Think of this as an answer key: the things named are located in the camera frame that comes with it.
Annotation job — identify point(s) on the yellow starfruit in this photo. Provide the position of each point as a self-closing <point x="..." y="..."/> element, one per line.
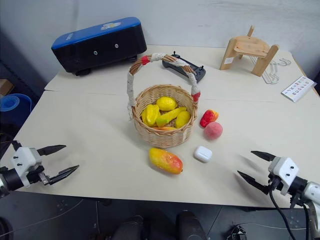
<point x="150" y="115"/>

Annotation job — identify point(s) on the yellow-red mango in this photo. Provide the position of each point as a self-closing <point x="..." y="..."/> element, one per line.
<point x="165" y="161"/>

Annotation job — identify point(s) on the small yellow pear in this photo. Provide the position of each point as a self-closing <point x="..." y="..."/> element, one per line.
<point x="183" y="119"/>

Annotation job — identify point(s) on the orange-red fruit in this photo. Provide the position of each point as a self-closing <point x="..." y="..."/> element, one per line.
<point x="165" y="128"/>

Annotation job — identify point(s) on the black remote controller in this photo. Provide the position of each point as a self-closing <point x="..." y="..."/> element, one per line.
<point x="197" y="71"/>

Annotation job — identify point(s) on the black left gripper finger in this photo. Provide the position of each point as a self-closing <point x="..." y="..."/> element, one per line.
<point x="65" y="172"/>
<point x="51" y="149"/>

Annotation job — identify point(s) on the white card with coloured symbols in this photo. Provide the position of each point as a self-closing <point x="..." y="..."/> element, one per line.
<point x="298" y="89"/>

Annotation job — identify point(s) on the yellow-green banana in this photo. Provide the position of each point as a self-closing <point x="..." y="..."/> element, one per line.
<point x="170" y="115"/>

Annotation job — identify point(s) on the wooden stand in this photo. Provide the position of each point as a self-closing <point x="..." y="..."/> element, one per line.
<point x="250" y="47"/>

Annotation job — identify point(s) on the red and yellow apple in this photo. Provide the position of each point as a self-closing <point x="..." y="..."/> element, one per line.
<point x="208" y="117"/>

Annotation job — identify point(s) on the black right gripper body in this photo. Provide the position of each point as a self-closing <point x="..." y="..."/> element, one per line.
<point x="274" y="184"/>

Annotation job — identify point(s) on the dark rounded shape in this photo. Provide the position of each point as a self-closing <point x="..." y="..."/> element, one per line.
<point x="130" y="228"/>
<point x="190" y="226"/>

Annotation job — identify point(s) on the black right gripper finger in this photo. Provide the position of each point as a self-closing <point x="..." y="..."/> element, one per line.
<point x="263" y="155"/>
<point x="252" y="180"/>

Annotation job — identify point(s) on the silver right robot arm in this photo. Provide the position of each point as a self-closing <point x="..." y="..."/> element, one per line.
<point x="313" y="190"/>

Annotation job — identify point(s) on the brown cardboard box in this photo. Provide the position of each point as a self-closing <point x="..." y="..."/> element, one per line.
<point x="5" y="86"/>

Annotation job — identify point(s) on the blue round container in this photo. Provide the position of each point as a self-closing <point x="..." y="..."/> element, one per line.
<point x="15" y="103"/>

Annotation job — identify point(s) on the yellow lemon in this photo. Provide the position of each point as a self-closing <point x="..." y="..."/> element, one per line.
<point x="166" y="103"/>

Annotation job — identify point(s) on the small black clamp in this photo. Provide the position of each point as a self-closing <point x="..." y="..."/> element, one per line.
<point x="238" y="232"/>

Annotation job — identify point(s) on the blue and black box device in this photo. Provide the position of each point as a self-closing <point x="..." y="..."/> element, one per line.
<point x="100" y="47"/>

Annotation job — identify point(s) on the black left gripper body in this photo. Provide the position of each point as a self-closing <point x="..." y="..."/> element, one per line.
<point x="37" y="175"/>

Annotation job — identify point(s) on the white earbud case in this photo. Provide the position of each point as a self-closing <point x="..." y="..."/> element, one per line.
<point x="202" y="154"/>

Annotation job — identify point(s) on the pink peach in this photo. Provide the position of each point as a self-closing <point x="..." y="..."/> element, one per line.
<point x="213" y="131"/>

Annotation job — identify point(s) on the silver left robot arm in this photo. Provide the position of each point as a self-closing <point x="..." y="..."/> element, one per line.
<point x="10" y="179"/>

